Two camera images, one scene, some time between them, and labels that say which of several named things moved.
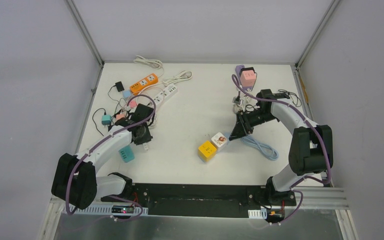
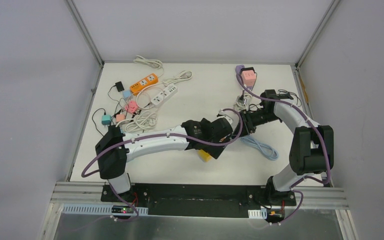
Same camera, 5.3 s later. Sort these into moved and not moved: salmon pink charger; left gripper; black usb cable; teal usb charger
Moved: left gripper
Not moved: teal usb charger; black usb cable; salmon pink charger
